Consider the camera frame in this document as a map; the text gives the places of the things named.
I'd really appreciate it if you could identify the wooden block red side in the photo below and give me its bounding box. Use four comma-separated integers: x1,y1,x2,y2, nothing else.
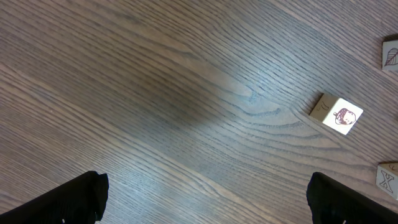
382,40,398,71

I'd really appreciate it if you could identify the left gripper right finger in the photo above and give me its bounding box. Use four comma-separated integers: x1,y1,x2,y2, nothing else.
306,172,397,224

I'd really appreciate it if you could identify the yellow top tilted block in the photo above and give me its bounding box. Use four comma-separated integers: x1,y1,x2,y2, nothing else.
376,163,397,200

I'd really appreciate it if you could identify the wooden block animal picture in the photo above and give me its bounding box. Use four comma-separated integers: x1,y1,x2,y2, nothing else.
309,93,363,135

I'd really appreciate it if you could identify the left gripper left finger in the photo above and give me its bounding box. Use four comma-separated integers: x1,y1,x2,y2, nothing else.
1,171,109,224

